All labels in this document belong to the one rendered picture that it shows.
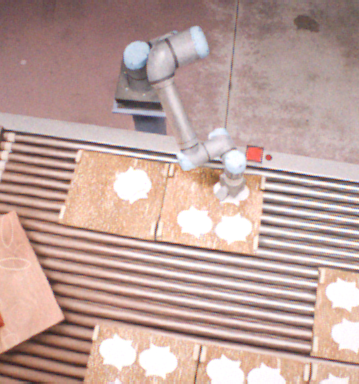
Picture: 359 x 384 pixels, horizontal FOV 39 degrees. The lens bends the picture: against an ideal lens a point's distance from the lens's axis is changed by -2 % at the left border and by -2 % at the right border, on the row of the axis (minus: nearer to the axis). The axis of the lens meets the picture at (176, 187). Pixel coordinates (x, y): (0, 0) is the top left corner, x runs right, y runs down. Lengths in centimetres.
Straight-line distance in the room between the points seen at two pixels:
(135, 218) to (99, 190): 20
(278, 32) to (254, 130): 83
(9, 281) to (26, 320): 17
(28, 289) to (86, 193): 48
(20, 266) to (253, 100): 204
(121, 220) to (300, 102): 179
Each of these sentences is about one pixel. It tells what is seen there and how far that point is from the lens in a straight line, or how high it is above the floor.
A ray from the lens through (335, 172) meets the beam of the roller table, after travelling 234.
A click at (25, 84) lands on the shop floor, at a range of 381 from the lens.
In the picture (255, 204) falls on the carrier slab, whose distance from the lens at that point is 220.
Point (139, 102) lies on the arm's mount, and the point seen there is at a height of 94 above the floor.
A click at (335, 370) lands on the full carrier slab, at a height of 94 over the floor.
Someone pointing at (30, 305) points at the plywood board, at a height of 104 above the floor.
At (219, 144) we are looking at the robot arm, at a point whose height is 124.
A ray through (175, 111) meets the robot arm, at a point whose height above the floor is 135.
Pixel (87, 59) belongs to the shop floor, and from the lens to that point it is 381.
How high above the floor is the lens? 298
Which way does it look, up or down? 67 degrees down
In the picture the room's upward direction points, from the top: 6 degrees counter-clockwise
